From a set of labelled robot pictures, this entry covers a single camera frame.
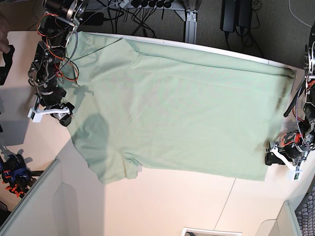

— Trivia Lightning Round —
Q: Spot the blue orange clamp pile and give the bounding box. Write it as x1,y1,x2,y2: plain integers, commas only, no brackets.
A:
0,154,31,198

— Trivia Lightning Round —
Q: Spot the grey partition panel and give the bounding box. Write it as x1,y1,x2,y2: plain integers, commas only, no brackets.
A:
269,201,302,236
0,160,62,236

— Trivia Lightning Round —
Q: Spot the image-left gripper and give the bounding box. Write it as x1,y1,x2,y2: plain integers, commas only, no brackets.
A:
44,102,75,127

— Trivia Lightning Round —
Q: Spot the aluminium frame post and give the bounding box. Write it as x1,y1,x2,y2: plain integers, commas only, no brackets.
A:
174,0,202,44

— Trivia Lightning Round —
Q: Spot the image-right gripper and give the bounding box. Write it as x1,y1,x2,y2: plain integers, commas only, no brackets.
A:
264,132,315,166

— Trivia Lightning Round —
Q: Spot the grey partition panel left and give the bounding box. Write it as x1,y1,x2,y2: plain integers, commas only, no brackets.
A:
0,160,62,236

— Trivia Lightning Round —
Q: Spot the patterned grey chair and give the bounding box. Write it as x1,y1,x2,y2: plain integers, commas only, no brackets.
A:
295,191,315,236

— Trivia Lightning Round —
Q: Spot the grey partition panel right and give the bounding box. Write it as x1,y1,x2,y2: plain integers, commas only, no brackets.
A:
269,201,302,236

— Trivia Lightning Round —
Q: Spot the black robot arm image-left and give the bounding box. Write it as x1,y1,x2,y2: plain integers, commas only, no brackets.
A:
28,0,88,127

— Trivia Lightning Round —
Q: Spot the black device left edge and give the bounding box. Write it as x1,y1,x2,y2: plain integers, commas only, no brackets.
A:
0,45,15,86

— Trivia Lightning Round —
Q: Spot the black power brick left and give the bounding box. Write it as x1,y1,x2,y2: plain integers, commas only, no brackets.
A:
81,12,104,26

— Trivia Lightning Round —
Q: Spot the black power adapter pair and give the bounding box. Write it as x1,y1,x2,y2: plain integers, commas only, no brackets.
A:
220,0,252,32

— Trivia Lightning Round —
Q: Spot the light green T-shirt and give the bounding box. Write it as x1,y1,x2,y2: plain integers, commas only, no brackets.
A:
63,32,295,184

